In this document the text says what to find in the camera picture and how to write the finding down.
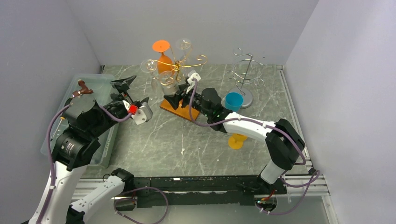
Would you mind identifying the yellow plastic goblet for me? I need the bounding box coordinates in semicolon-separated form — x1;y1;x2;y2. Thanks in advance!
228;133;247;150

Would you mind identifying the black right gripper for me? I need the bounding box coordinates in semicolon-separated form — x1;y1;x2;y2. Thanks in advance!
164;84;211;118

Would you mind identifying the black yellow screwdriver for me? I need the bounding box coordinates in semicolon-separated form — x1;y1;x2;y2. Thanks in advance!
50;116;65;141

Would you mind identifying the gold wire glass rack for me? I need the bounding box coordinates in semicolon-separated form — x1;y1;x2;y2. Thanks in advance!
145;43;208;122

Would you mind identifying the clear small glass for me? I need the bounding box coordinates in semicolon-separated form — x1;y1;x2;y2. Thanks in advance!
158;71;178;95

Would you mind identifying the orange plastic goblet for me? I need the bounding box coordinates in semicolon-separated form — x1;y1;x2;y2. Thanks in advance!
152;40;174;74

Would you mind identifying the blue plastic goblet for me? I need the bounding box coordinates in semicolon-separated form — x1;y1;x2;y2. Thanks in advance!
225;92;243;112

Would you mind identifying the clear plastic storage box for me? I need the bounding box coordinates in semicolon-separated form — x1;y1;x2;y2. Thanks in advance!
40;73;122;169

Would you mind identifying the clear wine glass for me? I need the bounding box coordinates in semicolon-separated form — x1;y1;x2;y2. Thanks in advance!
176;38;192;74

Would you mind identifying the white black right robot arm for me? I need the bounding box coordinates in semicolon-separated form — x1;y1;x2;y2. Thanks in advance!
164;78;306;194

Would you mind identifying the chrome wire glass rack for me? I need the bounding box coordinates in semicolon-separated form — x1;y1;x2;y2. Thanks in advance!
225;48;265;109

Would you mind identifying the brown bronze faucet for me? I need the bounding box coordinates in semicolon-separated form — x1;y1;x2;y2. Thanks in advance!
72;79;93;98

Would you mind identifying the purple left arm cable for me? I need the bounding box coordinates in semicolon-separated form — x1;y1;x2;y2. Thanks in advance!
35;103;169;224

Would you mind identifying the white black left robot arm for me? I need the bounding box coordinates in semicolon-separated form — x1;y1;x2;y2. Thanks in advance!
28;76;152;224

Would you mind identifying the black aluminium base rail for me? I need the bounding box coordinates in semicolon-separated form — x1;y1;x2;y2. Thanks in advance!
57;175;329;212

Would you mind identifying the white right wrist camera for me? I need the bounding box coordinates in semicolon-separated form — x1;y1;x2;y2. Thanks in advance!
186;70;201;93

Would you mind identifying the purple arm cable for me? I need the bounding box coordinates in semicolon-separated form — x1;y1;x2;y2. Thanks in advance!
189;78;321;216
35;103;169;224

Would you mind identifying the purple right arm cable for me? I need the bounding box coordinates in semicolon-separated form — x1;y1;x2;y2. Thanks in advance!
189;78;321;216

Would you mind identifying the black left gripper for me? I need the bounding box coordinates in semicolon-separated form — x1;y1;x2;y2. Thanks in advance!
89;75;136;137

